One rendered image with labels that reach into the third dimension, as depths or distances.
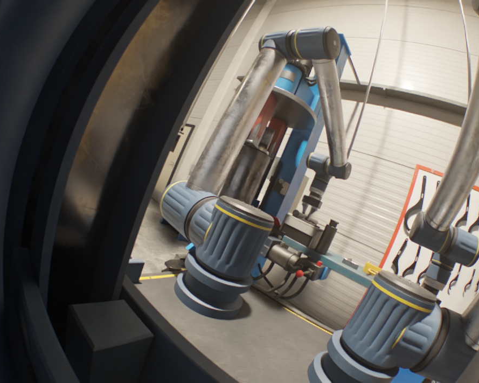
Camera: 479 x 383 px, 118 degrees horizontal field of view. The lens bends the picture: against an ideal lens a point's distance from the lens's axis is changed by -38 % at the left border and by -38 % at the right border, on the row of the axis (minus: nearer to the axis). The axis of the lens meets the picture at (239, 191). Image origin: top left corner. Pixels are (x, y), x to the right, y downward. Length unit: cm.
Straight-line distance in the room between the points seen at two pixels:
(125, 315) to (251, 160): 123
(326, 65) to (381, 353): 101
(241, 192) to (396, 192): 227
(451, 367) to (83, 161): 81
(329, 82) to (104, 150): 96
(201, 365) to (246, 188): 123
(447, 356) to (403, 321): 18
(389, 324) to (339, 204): 275
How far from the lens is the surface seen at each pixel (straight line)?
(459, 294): 325
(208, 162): 88
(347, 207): 322
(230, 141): 89
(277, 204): 175
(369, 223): 314
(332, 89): 109
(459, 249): 86
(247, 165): 139
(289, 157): 182
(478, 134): 66
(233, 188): 139
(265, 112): 131
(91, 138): 25
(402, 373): 216
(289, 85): 159
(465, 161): 68
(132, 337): 24
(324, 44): 98
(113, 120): 25
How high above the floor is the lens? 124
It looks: 2 degrees down
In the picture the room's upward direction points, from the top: 24 degrees clockwise
